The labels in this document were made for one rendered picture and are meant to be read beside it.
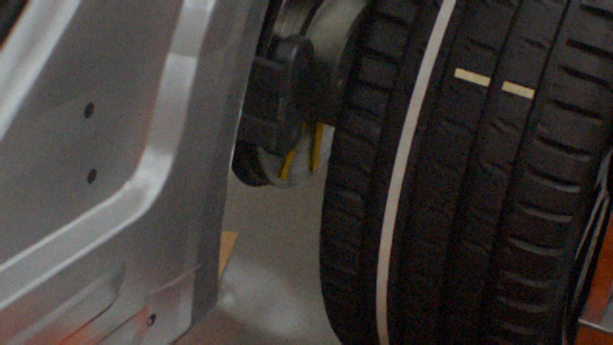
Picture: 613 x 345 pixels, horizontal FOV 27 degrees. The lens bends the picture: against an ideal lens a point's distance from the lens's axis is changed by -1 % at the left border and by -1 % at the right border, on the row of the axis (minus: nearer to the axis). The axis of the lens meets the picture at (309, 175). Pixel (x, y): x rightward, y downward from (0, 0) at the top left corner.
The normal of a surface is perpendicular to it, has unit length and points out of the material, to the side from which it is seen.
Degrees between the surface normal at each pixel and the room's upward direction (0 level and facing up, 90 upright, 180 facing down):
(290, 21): 90
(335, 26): 43
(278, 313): 0
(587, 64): 61
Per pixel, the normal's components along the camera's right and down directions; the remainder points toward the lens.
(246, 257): 0.14, -0.89
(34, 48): 0.15, -0.26
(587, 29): -0.29, -0.22
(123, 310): 0.88, 0.31
